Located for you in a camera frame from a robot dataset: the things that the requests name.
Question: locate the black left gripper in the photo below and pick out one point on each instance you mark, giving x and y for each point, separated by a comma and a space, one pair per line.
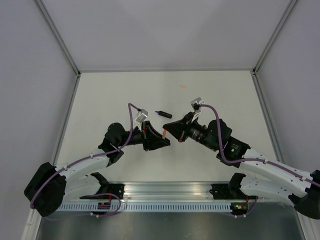
151, 139

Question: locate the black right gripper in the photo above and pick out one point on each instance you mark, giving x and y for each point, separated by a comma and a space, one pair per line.
179, 129

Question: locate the orange transparent pen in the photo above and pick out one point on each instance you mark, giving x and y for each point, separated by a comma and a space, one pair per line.
164, 134

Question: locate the black purple highlighter pen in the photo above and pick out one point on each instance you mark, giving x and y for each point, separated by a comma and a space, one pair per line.
164, 114

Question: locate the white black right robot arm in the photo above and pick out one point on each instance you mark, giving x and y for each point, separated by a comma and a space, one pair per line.
297, 188

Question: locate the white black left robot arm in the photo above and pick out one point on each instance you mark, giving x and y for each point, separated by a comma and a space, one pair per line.
52, 185

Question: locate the orange transparent pen cap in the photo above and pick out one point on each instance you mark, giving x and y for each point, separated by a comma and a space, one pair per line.
182, 86

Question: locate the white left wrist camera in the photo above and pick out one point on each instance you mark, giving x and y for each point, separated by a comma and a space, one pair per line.
140, 118

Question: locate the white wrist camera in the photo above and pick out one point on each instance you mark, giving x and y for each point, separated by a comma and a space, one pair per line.
196, 106
140, 118

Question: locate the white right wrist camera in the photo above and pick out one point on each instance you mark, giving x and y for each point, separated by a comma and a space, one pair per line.
196, 106

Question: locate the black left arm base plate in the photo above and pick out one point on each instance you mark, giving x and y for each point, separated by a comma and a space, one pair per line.
116, 189

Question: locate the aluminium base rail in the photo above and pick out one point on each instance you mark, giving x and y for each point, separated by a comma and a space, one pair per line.
165, 191

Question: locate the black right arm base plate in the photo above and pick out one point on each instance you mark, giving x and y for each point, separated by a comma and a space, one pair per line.
220, 191

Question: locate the white slotted cable duct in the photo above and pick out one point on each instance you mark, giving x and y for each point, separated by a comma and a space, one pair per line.
159, 207

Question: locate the aluminium frame post right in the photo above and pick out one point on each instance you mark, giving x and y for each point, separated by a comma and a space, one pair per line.
275, 34

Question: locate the aluminium frame post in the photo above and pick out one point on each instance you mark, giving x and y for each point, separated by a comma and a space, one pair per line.
56, 35
275, 34

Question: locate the aluminium frame post left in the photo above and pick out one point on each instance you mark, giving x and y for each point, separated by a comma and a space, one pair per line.
56, 35

